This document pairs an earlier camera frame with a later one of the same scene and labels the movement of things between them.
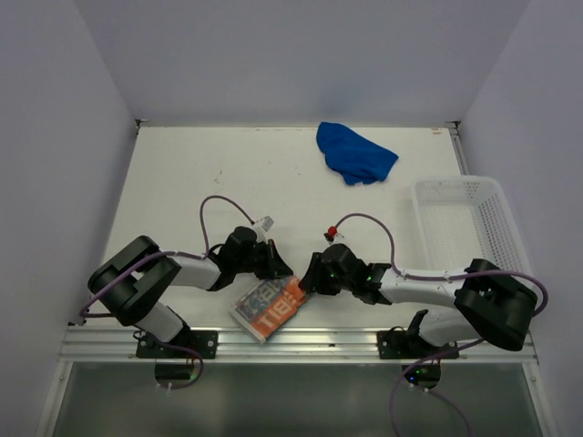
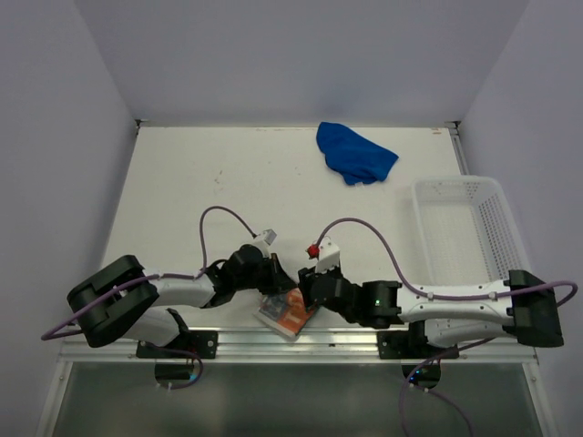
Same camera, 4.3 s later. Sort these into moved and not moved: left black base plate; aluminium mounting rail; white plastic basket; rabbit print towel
Moved: rabbit print towel
Not moved: aluminium mounting rail; left black base plate; white plastic basket
